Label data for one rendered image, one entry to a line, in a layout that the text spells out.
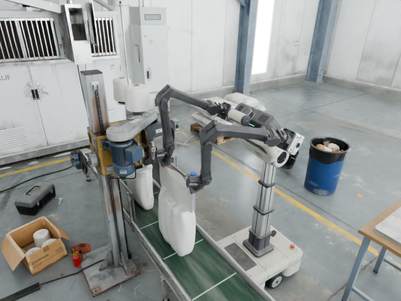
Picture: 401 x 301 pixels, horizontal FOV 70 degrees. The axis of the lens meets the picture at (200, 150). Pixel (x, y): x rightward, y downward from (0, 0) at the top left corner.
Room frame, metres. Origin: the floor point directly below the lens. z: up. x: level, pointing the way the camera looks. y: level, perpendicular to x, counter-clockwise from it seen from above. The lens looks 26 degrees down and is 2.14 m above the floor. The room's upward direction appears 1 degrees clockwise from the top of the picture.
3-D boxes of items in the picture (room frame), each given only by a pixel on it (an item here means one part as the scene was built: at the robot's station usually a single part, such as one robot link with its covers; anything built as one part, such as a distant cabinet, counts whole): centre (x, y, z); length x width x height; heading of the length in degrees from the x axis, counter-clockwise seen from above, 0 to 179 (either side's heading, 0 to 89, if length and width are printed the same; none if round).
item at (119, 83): (2.06, 0.58, 1.61); 0.15 x 0.14 x 0.17; 36
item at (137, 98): (1.85, 0.43, 1.61); 0.17 x 0.17 x 0.17
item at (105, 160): (1.97, 0.66, 1.18); 0.34 x 0.25 x 0.31; 126
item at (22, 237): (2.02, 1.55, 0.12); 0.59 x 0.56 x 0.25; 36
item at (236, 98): (5.43, -0.78, 0.56); 0.67 x 0.43 x 0.15; 36
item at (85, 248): (2.05, 1.15, 0.02); 0.22 x 0.18 x 0.04; 36
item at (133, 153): (1.71, 0.45, 1.25); 0.10 x 0.08 x 0.12; 151
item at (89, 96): (1.92, 0.73, 0.88); 0.12 x 0.11 x 1.74; 126
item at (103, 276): (1.88, 0.84, 0.10); 0.50 x 0.42 x 0.20; 36
